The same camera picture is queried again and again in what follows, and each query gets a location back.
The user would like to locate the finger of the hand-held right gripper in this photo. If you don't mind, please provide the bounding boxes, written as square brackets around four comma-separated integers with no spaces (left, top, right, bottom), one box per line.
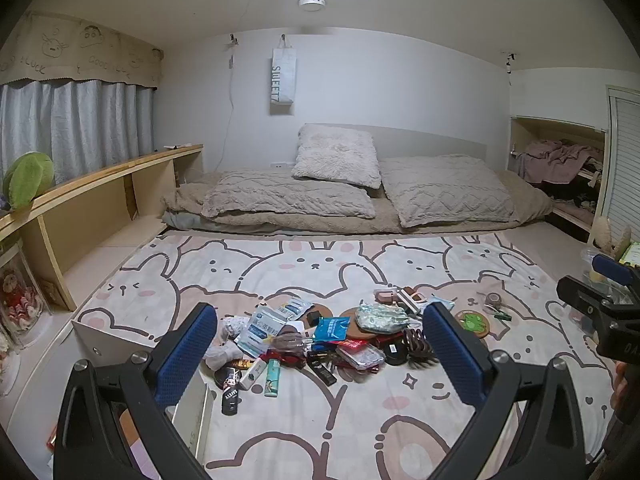
[592,254,635,287]
[556,275,618,333]

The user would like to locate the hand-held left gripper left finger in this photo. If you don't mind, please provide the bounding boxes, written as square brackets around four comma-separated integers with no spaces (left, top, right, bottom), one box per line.
[54,302,218,480]

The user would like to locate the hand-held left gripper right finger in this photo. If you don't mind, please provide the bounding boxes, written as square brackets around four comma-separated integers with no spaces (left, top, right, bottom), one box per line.
[421,302,587,480]

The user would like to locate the brown hair claw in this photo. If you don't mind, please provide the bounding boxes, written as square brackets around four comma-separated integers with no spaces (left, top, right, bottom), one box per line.
[402,327,440,367]

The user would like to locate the green lighter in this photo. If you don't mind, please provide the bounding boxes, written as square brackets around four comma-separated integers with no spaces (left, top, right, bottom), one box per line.
[265,360,282,398]

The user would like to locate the white storage box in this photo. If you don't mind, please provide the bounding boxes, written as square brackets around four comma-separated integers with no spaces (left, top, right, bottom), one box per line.
[47,319,215,480]

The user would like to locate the clear plastic container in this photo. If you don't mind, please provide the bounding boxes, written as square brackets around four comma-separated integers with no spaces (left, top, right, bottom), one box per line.
[580,247,601,281]

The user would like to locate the person's right hand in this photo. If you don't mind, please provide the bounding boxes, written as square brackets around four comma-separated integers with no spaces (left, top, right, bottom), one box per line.
[611,361,630,411]

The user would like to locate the white crumpled plastic bags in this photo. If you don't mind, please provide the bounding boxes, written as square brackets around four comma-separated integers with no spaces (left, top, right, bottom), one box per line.
[202,332,243,372]

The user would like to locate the beige fluffy toy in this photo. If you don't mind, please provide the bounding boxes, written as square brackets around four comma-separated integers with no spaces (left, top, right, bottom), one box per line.
[587,216,633,261]

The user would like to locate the green frog coaster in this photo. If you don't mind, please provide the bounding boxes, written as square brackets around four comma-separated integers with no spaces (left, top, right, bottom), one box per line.
[454,310,492,337]

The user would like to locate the black round tin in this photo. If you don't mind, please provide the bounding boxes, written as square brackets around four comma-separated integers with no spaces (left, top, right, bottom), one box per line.
[214,366,247,392]

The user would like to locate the black round compact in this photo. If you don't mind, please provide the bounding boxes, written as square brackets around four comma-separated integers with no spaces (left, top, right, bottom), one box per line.
[382,341,408,366]

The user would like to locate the blue white mask packet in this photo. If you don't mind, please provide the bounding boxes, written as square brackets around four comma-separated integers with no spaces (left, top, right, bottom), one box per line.
[250,307,288,338]
[235,330,273,356]
[277,297,313,321]

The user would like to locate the white tube with green print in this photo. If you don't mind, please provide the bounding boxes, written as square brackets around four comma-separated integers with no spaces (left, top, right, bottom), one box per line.
[238,358,268,391]

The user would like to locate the brown white palette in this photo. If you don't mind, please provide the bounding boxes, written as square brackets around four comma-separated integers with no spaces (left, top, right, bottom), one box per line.
[395,287,431,313]

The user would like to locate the glitter pouch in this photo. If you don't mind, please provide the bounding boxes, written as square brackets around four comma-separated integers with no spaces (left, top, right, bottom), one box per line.
[356,304,410,333]

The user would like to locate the dark clothes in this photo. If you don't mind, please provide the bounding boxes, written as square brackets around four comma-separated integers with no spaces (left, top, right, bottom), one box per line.
[542,160,603,211]

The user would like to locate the clear plastic case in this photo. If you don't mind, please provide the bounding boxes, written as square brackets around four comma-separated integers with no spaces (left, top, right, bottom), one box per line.
[337,347,386,371]

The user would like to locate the cork round coaster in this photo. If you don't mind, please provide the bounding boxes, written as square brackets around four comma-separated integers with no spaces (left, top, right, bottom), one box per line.
[340,307,381,343]

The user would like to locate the red packet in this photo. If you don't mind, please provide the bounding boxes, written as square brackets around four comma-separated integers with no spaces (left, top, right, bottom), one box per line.
[336,340,371,358]

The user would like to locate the brown bandage roll in bag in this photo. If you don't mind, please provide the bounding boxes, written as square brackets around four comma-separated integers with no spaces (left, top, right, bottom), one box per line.
[270,332,313,358]

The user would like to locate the red lighter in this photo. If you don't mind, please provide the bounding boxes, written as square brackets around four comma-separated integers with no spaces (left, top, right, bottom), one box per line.
[267,352,307,368]

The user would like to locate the beige fleece duvet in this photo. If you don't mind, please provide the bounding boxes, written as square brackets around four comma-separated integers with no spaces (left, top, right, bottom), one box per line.
[160,170,556,236]

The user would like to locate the white louvered door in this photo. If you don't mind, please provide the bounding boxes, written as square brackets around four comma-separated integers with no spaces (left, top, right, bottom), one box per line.
[597,85,640,256]

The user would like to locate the blue foil packet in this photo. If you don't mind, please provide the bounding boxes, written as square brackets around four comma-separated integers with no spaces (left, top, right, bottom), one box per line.
[312,316,351,343]

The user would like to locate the pink clothes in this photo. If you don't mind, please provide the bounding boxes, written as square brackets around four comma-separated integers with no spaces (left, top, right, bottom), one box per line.
[515,139,606,185]

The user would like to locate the dark brown round coaster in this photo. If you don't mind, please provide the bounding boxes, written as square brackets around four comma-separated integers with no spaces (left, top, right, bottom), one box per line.
[300,302,336,332]

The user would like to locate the black box with gold print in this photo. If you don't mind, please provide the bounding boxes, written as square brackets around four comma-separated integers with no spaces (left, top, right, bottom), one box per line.
[306,357,338,387]

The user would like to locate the grey green sheet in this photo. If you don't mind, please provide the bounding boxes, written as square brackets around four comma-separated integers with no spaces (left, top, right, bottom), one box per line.
[161,210,216,231]

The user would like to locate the bunny printed blanket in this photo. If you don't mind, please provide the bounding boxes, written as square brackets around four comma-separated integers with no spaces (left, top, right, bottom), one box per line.
[75,230,621,480]

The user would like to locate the wooden wardrobe niche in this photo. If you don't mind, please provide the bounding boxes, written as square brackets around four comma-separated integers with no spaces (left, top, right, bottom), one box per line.
[509,115,608,233]

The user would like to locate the quilted beige pillow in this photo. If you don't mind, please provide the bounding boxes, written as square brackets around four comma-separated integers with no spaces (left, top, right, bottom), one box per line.
[380,155,516,229]
[200,169,377,220]

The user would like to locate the doll in clear box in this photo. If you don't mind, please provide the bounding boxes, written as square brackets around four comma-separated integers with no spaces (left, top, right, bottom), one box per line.
[0,240,53,351]

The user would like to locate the wooden bedside shelf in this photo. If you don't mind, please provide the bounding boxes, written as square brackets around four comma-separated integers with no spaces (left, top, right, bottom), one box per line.
[0,144,205,311]

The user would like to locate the beige headboard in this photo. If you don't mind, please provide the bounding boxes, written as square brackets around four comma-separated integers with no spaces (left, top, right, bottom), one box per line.
[300,124,488,161]

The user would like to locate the fluffy beige pillow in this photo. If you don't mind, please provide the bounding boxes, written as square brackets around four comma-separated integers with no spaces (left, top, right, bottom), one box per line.
[291,123,383,190]

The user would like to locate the green plush toy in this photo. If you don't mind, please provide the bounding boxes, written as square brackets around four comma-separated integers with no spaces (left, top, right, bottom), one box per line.
[2,152,55,211]

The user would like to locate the grey curtain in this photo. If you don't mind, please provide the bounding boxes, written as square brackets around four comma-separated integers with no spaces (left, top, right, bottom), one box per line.
[0,80,155,186]

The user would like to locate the white hanging paper bag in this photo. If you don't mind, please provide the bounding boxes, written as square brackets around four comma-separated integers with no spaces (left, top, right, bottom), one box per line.
[270,35,297,117]

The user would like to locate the beige valance with drawings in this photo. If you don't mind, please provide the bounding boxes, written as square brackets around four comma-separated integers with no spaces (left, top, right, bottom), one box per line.
[0,10,165,90]

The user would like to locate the white hanging cable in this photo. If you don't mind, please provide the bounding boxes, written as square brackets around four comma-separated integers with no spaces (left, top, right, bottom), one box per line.
[214,0,273,173]

